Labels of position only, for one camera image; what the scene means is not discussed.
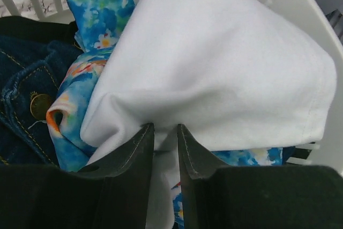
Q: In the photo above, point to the blue floral garment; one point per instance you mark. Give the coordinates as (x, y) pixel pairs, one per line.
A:
(88, 25)

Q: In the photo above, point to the blue denim shorts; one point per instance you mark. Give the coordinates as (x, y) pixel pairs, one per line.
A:
(31, 74)

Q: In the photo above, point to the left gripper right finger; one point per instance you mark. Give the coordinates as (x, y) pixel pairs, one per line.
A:
(216, 195)

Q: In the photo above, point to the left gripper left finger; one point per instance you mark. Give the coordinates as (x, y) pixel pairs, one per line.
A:
(109, 193)

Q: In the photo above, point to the white plastic laundry basket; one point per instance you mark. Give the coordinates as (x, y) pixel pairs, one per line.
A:
(306, 14)

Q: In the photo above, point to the light grey cloth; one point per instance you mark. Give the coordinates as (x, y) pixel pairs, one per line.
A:
(236, 74)

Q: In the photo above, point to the black skirt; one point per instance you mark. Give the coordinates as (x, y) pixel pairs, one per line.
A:
(38, 31)

